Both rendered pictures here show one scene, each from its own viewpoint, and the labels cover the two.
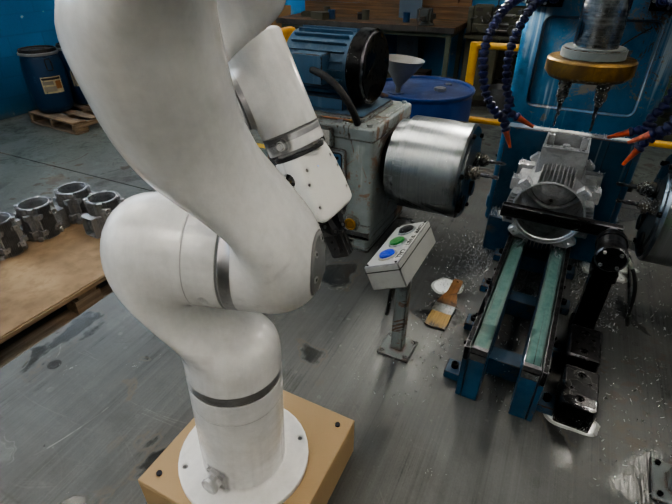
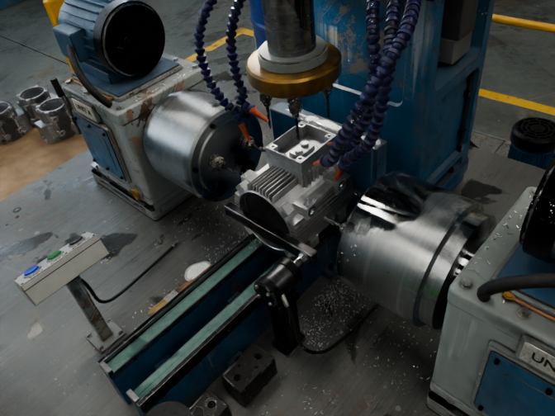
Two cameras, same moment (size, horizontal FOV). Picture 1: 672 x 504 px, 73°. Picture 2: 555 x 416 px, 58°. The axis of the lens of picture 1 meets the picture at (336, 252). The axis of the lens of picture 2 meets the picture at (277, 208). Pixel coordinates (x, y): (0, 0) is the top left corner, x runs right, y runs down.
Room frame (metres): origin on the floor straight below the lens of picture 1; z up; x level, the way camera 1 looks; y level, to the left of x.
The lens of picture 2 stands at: (0.22, -0.79, 1.76)
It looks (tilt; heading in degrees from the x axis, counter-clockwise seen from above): 42 degrees down; 20
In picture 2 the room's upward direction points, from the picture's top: 9 degrees counter-clockwise
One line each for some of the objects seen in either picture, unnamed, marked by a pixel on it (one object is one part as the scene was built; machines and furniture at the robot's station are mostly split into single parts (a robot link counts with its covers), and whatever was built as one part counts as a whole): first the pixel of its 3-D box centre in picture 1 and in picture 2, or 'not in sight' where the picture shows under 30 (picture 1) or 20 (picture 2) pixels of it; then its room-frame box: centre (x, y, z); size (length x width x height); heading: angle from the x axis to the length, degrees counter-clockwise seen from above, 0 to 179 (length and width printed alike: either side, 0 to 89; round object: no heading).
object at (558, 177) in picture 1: (551, 197); (294, 196); (1.03, -0.54, 1.01); 0.20 x 0.19 x 0.19; 152
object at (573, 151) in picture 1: (563, 156); (302, 154); (1.06, -0.56, 1.11); 0.12 x 0.11 x 0.07; 152
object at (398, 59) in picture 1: (401, 80); not in sight; (2.67, -0.37, 0.93); 0.25 x 0.24 x 0.25; 154
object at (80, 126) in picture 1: (94, 80); not in sight; (5.21, 2.64, 0.37); 1.20 x 0.80 x 0.74; 149
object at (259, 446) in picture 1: (240, 415); not in sight; (0.41, 0.13, 0.98); 0.19 x 0.19 x 0.18
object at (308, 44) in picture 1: (321, 109); (107, 76); (1.29, 0.04, 1.16); 0.33 x 0.26 x 0.42; 62
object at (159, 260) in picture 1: (199, 292); not in sight; (0.42, 0.16, 1.19); 0.19 x 0.12 x 0.24; 82
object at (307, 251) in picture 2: (559, 220); (268, 232); (0.91, -0.51, 1.01); 0.26 x 0.04 x 0.03; 62
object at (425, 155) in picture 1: (417, 162); (192, 138); (1.19, -0.22, 1.04); 0.37 x 0.25 x 0.25; 62
